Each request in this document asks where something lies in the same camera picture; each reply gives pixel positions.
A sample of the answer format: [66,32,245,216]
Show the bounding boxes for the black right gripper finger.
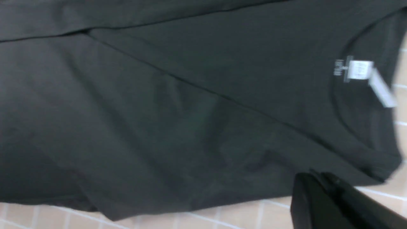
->
[290,170,407,229]

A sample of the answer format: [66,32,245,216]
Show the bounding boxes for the dark gray long-sleeved shirt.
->
[0,0,406,221]

